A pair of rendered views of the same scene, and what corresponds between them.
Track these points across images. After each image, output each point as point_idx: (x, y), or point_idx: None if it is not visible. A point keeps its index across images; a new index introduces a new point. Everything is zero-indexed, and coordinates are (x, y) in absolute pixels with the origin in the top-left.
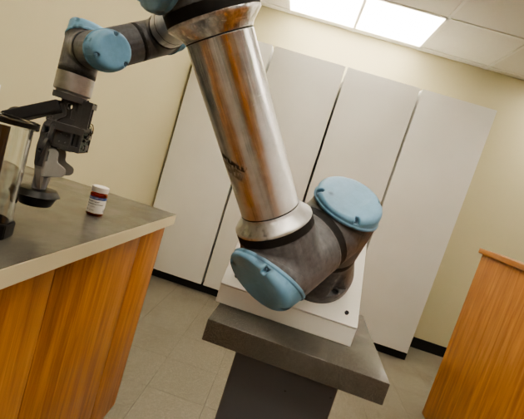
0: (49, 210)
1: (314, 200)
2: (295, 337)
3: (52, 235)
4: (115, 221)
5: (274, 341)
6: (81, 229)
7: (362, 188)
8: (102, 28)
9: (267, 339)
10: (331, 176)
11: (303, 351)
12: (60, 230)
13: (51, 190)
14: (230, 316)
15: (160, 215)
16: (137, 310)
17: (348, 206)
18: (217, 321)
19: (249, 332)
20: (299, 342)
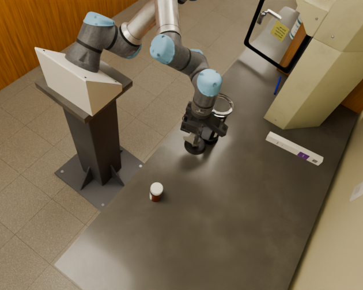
0: (184, 186)
1: (112, 26)
2: (101, 69)
3: (181, 141)
4: (142, 187)
5: (113, 68)
6: (167, 158)
7: (94, 13)
8: (201, 53)
9: (116, 69)
10: (104, 18)
11: (106, 64)
12: (178, 150)
13: (189, 142)
14: (121, 81)
15: (85, 239)
16: None
17: (106, 17)
18: (129, 79)
19: (120, 73)
20: (103, 67)
